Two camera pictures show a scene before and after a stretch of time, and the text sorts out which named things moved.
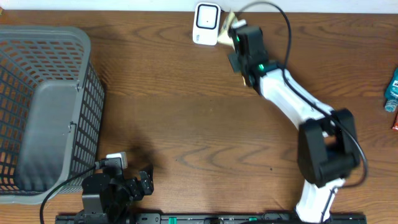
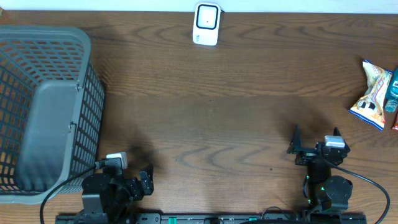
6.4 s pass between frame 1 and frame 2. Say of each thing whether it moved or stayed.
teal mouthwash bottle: stayed
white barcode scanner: stayed
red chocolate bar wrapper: stayed
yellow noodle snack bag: moved
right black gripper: moved
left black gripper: stayed
